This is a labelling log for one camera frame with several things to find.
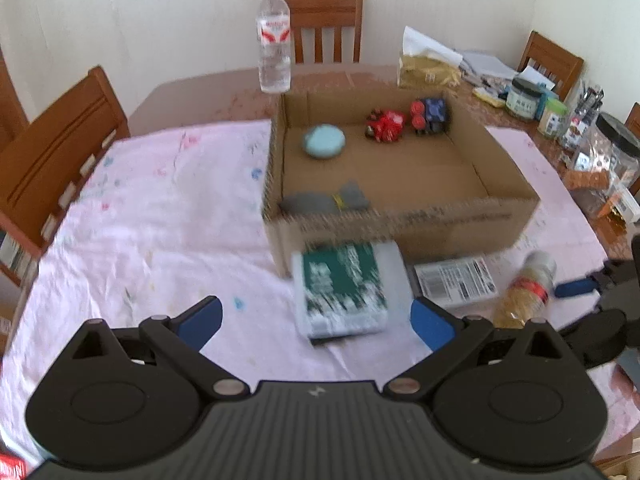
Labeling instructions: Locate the large clear black-lid jar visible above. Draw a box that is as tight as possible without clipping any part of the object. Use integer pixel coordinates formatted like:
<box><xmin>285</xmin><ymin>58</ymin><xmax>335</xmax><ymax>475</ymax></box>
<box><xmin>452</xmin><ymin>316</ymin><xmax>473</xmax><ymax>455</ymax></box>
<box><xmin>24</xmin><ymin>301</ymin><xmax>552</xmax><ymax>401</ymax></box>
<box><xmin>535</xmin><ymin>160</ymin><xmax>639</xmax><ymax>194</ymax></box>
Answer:
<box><xmin>563</xmin><ymin>112</ymin><xmax>639</xmax><ymax>219</ymax></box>

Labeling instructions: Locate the gold tissue pack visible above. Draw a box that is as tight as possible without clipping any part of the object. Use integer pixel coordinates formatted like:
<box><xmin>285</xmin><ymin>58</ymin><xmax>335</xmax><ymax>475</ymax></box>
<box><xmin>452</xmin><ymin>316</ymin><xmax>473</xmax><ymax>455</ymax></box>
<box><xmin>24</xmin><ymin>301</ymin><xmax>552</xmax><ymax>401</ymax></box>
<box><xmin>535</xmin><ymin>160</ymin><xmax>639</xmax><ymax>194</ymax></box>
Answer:
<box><xmin>397</xmin><ymin>26</ymin><xmax>463</xmax><ymax>89</ymax></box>

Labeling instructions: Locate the glass jar silver lid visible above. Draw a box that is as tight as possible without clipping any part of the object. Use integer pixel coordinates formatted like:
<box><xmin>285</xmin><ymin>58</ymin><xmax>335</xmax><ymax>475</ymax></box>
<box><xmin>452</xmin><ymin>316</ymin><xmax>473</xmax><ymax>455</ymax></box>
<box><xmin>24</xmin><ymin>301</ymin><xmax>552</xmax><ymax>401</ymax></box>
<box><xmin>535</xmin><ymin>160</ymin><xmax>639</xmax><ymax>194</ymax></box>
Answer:
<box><xmin>492</xmin><ymin>252</ymin><xmax>556</xmax><ymax>328</ymax></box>

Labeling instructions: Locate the wooden chair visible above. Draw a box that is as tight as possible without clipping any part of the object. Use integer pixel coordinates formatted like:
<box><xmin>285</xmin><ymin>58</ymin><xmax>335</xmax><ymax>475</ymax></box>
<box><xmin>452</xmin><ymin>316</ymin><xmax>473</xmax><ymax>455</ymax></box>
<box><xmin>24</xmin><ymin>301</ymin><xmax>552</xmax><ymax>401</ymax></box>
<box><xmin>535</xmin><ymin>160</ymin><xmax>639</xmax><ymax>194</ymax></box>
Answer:
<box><xmin>518</xmin><ymin>30</ymin><xmax>584</xmax><ymax>101</ymax></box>
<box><xmin>1</xmin><ymin>65</ymin><xmax>130</xmax><ymax>259</ymax></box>
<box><xmin>284</xmin><ymin>0</ymin><xmax>363</xmax><ymax>64</ymax></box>

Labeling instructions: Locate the clear water bottle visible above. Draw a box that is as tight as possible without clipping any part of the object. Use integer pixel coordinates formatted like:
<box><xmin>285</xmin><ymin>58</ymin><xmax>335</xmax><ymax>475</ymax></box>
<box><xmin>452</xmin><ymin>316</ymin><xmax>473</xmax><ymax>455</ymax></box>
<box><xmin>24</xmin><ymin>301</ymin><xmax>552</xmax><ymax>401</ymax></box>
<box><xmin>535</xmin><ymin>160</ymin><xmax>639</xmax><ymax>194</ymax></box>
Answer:
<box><xmin>256</xmin><ymin>0</ymin><xmax>292</xmax><ymax>94</ymax></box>

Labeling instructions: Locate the flat clear labelled box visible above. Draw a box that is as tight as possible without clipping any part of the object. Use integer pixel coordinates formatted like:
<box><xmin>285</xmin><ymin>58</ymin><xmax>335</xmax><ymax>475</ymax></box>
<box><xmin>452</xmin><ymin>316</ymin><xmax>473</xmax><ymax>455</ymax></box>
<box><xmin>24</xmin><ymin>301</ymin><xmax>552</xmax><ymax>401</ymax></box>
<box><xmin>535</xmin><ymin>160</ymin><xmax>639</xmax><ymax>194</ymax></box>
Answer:
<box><xmin>413</xmin><ymin>257</ymin><xmax>498</xmax><ymax>309</ymax></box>

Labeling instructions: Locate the open cardboard box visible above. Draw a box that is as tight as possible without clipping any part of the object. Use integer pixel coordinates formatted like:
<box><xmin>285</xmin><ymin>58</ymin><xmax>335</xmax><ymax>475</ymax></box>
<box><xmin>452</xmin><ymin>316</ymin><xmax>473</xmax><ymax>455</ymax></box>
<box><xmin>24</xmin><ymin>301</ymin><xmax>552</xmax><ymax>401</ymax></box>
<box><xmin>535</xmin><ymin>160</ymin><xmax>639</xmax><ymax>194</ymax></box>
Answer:
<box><xmin>262</xmin><ymin>88</ymin><xmax>539</xmax><ymax>276</ymax></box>

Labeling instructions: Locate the green lid small jar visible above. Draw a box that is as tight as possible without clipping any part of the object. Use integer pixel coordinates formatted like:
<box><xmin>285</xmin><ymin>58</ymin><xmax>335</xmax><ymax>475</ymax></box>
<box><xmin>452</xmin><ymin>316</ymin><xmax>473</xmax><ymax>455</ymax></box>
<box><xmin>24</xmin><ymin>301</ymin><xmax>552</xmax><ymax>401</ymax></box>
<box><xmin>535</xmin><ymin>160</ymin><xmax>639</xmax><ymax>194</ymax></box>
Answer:
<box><xmin>537</xmin><ymin>98</ymin><xmax>568</xmax><ymax>139</ymax></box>

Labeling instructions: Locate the wooden chair far middle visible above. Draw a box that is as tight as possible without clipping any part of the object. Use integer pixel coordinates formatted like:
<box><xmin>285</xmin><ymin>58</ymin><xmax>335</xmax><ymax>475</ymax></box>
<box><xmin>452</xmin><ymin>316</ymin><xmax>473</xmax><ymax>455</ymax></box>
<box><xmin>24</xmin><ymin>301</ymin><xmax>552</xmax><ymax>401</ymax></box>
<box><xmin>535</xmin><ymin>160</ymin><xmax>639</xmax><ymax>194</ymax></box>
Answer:
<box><xmin>518</xmin><ymin>30</ymin><xmax>584</xmax><ymax>101</ymax></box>

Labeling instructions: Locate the red toy train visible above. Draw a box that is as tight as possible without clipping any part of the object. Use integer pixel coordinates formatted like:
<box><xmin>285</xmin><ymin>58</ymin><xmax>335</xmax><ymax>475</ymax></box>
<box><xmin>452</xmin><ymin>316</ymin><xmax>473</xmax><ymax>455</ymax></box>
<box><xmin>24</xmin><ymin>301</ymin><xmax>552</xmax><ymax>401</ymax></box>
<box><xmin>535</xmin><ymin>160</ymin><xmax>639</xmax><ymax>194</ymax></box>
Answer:
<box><xmin>364</xmin><ymin>110</ymin><xmax>406</xmax><ymax>143</ymax></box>

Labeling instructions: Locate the blue black toy train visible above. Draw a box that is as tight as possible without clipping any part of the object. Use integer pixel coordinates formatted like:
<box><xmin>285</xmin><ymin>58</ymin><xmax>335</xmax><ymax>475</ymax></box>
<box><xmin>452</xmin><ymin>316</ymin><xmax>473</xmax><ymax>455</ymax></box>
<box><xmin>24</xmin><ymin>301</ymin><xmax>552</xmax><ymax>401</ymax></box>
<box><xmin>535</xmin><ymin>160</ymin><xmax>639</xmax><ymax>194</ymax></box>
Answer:
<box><xmin>409</xmin><ymin>98</ymin><xmax>448</xmax><ymax>136</ymax></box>

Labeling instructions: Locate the small black-lid jar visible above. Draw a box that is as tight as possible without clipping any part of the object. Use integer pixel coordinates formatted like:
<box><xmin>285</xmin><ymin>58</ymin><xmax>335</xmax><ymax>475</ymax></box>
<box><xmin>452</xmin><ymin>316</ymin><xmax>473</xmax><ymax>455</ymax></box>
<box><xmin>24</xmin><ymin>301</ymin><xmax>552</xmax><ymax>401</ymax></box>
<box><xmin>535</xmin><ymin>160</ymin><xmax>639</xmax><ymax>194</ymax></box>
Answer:
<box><xmin>506</xmin><ymin>76</ymin><xmax>542</xmax><ymax>120</ymax></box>

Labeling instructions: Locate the clear pen holder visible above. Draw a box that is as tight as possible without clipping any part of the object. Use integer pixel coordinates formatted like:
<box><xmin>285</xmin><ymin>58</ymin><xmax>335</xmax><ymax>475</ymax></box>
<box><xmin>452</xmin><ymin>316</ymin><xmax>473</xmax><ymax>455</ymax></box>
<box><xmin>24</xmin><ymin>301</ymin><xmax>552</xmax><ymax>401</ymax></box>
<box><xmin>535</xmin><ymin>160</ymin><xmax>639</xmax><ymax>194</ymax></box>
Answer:
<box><xmin>559</xmin><ymin>82</ymin><xmax>604</xmax><ymax>152</ymax></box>

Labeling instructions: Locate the cotton swab box green label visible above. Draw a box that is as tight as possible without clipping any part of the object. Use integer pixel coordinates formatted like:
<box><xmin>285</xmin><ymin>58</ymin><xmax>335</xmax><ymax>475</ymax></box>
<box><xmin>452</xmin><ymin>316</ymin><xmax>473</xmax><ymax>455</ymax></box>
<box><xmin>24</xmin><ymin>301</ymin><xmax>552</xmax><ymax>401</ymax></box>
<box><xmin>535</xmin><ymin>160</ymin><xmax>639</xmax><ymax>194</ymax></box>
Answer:
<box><xmin>291</xmin><ymin>242</ymin><xmax>413</xmax><ymax>341</ymax></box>

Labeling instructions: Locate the light blue round case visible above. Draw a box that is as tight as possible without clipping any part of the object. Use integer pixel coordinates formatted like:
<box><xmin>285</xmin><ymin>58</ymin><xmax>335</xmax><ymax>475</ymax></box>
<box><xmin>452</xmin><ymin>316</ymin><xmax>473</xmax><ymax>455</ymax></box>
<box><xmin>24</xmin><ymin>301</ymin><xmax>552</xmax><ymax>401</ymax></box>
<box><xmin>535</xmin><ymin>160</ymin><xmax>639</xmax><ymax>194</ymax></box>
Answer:
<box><xmin>302</xmin><ymin>124</ymin><xmax>346</xmax><ymax>159</ymax></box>

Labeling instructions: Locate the wooden chair near left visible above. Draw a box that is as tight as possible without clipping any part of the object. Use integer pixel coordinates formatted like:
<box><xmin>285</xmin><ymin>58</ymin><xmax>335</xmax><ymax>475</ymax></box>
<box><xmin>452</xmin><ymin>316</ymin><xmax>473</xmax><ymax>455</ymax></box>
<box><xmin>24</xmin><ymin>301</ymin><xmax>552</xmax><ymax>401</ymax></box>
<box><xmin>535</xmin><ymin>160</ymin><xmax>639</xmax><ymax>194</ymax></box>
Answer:
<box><xmin>1</xmin><ymin>65</ymin><xmax>130</xmax><ymax>259</ymax></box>

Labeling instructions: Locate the wooden chair far left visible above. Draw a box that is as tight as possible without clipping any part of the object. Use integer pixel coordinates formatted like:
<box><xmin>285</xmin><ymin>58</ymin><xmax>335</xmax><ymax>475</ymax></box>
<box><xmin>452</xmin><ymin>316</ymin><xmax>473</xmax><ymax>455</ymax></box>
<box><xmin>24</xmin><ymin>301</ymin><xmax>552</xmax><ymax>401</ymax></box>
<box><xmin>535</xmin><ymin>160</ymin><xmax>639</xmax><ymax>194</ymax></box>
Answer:
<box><xmin>284</xmin><ymin>0</ymin><xmax>363</xmax><ymax>64</ymax></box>

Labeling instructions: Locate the grey plush toy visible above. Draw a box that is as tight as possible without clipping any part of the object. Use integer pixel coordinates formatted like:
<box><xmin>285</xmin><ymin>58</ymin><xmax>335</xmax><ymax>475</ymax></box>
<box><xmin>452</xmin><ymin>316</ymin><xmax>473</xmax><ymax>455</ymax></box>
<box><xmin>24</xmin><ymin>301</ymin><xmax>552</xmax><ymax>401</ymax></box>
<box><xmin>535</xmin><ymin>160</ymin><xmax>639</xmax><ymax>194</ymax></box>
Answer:
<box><xmin>279</xmin><ymin>181</ymin><xmax>370</xmax><ymax>214</ymax></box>

